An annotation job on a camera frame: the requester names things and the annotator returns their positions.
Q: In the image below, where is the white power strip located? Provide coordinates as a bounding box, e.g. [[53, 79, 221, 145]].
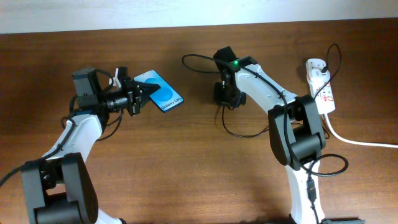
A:
[[305, 58, 336, 114]]

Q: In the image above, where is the white power strip cord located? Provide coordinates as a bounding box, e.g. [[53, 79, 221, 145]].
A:
[[322, 113, 398, 149]]

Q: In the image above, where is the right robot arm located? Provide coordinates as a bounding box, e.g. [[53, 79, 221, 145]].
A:
[[213, 47, 326, 223]]

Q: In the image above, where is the white USB charger adapter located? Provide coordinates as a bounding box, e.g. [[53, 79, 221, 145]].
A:
[[307, 68, 330, 85]]

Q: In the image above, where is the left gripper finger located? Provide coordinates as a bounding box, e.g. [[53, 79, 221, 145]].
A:
[[135, 95, 150, 114], [137, 82, 160, 95]]

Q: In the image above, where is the black charging cable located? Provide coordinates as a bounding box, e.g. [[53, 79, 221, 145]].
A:
[[221, 43, 342, 139]]

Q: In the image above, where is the blue Galaxy smartphone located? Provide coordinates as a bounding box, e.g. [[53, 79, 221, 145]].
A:
[[134, 70, 184, 113]]

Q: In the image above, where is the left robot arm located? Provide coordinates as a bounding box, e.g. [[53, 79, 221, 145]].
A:
[[21, 67, 160, 223]]

